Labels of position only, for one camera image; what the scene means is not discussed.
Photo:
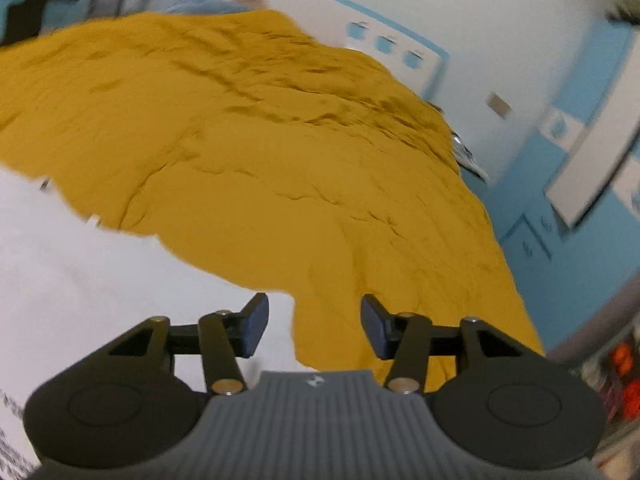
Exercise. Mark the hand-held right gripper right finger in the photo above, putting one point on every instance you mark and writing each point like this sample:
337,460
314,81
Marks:
375,326

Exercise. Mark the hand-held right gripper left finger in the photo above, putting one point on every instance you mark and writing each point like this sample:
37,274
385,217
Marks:
255,321

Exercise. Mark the white printed sweatshirt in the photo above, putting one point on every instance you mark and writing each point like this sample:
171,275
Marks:
100,275

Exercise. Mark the yellow blanket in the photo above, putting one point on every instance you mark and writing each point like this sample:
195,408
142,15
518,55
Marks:
250,160

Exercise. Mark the blue and white wardrobe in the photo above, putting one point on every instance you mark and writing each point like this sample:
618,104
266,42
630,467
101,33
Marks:
545,245

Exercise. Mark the shoe rack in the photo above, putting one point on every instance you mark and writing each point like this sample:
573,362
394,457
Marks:
622,360

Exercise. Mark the white and blue headboard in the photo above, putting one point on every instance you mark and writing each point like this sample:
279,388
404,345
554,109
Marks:
320,15

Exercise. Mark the blue pillow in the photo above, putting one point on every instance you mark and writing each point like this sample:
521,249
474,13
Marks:
215,4

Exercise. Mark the wall switch plate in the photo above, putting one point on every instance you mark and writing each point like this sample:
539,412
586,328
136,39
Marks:
499,104

